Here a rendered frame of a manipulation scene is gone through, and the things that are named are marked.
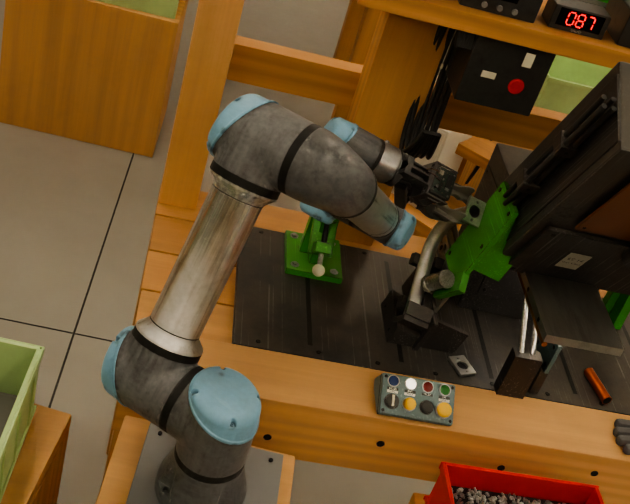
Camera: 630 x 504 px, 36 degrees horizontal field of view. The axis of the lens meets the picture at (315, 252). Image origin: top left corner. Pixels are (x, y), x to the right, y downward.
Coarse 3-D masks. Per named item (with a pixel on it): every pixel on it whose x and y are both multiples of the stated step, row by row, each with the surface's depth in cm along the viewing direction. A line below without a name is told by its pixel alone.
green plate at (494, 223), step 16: (496, 192) 193; (496, 208) 191; (512, 208) 185; (480, 224) 194; (496, 224) 188; (512, 224) 187; (464, 240) 197; (480, 240) 191; (496, 240) 187; (448, 256) 201; (464, 256) 195; (480, 256) 189; (496, 256) 191; (464, 272) 192; (480, 272) 193; (496, 272) 193
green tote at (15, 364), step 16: (0, 352) 166; (16, 352) 165; (32, 352) 165; (0, 368) 168; (16, 368) 168; (32, 368) 161; (0, 384) 170; (16, 384) 170; (32, 384) 164; (16, 400) 155; (32, 400) 166; (16, 416) 152; (32, 416) 172; (16, 432) 159; (0, 448) 146; (16, 448) 161; (0, 464) 149; (0, 480) 153; (0, 496) 155
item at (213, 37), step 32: (224, 0) 196; (192, 32) 204; (224, 32) 200; (384, 32) 201; (416, 32) 201; (192, 64) 204; (224, 64) 204; (384, 64) 205; (416, 64) 206; (192, 96) 208; (384, 96) 210; (416, 96) 210; (192, 128) 213; (384, 128) 214; (192, 160) 218; (160, 192) 223; (192, 192) 223; (384, 192) 224
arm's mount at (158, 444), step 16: (160, 432) 167; (144, 448) 163; (160, 448) 164; (256, 448) 170; (144, 464) 161; (160, 464) 162; (256, 464) 167; (272, 464) 168; (144, 480) 158; (256, 480) 164; (272, 480) 165; (128, 496) 155; (144, 496) 155; (256, 496) 161; (272, 496) 162
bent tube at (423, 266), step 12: (468, 204) 194; (480, 204) 195; (468, 216) 193; (480, 216) 194; (432, 228) 206; (444, 228) 203; (432, 240) 204; (432, 252) 204; (420, 264) 204; (420, 276) 202; (420, 288) 202; (408, 300) 201; (420, 300) 201
